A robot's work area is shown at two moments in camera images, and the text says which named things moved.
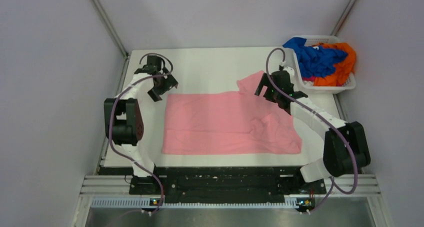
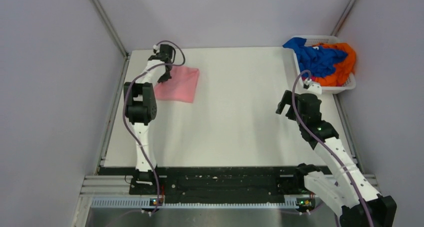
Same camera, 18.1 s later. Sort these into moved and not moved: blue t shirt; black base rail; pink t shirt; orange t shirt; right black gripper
Moved: right black gripper; pink t shirt
Not moved: black base rail; orange t shirt; blue t shirt
